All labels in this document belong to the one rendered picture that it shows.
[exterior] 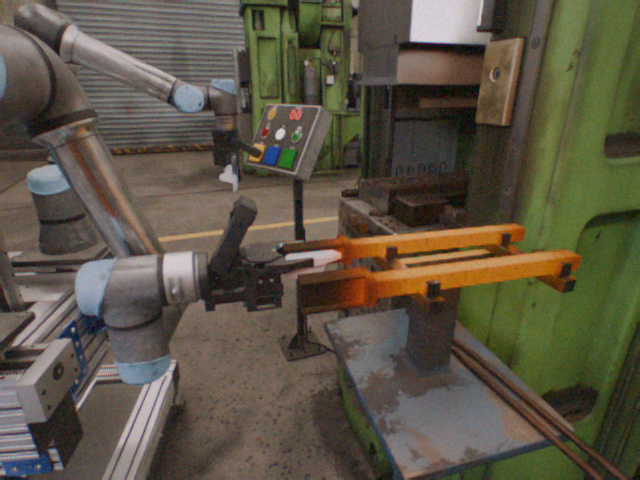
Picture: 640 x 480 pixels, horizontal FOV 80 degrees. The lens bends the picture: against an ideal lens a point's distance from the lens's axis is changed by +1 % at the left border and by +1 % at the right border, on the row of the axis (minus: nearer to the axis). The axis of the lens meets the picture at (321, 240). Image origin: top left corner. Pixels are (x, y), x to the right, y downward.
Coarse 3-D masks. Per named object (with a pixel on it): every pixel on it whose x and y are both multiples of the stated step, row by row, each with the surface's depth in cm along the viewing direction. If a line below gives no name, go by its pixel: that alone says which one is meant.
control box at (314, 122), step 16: (288, 112) 155; (304, 112) 149; (320, 112) 145; (272, 128) 159; (288, 128) 153; (304, 128) 147; (320, 128) 147; (272, 144) 157; (288, 144) 150; (304, 144) 145; (320, 144) 149; (304, 160) 145; (288, 176) 155; (304, 176) 147
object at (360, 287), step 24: (456, 264) 52; (480, 264) 52; (504, 264) 52; (528, 264) 53; (552, 264) 54; (576, 264) 55; (312, 288) 46; (336, 288) 47; (360, 288) 48; (384, 288) 48; (408, 288) 49; (312, 312) 47
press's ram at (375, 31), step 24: (360, 0) 111; (384, 0) 99; (408, 0) 89; (432, 0) 89; (456, 0) 91; (480, 0) 93; (360, 24) 112; (384, 24) 100; (408, 24) 90; (432, 24) 91; (456, 24) 93; (360, 48) 114
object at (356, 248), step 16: (512, 224) 68; (320, 240) 59; (336, 240) 59; (352, 240) 61; (368, 240) 61; (384, 240) 61; (400, 240) 61; (416, 240) 61; (432, 240) 62; (448, 240) 63; (464, 240) 63; (480, 240) 64; (496, 240) 65; (512, 240) 66; (352, 256) 59; (368, 256) 60
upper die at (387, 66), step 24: (384, 48) 102; (408, 48) 96; (432, 48) 98; (456, 48) 101; (480, 48) 103; (384, 72) 103; (408, 72) 98; (432, 72) 101; (456, 72) 103; (480, 72) 106
